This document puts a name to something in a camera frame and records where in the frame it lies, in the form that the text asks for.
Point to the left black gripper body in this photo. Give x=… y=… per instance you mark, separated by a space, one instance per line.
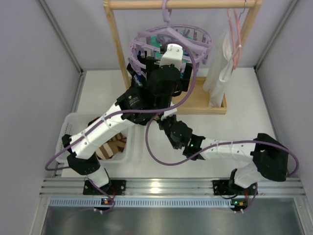
x=151 y=62

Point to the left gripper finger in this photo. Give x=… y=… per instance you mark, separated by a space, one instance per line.
x=185 y=77
x=151 y=65

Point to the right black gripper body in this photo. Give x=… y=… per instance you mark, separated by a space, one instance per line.
x=163 y=123

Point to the purple round clip hanger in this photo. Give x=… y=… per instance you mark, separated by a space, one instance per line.
x=195 y=38

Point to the brown tan striped sock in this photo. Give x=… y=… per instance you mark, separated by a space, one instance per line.
x=110 y=148

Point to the brown tan argyle sock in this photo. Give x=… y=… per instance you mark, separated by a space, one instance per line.
x=179 y=86

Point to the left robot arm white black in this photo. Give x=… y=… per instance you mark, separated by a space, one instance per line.
x=137 y=105

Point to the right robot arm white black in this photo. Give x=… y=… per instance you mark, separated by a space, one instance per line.
x=264 y=156

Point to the pink clothes hanger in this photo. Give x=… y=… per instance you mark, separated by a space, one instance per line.
x=237 y=44

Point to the mint green sock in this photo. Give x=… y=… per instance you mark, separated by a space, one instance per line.
x=156 y=43

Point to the black blue sock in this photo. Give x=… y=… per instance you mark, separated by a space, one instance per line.
x=137 y=73

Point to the wooden clothes rack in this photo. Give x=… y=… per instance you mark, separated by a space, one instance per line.
x=198 y=102

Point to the white hanging cloth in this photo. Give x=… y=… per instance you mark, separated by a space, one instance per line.
x=219 y=72

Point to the white plastic basket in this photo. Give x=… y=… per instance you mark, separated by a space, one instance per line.
x=77 y=122

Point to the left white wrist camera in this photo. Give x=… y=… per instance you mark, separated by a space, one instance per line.
x=172 y=56

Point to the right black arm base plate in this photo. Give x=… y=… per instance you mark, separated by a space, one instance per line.
x=226 y=188

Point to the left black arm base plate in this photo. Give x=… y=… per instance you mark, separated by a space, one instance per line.
x=117 y=187

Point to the aluminium rail frame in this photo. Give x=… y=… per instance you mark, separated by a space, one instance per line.
x=164 y=193

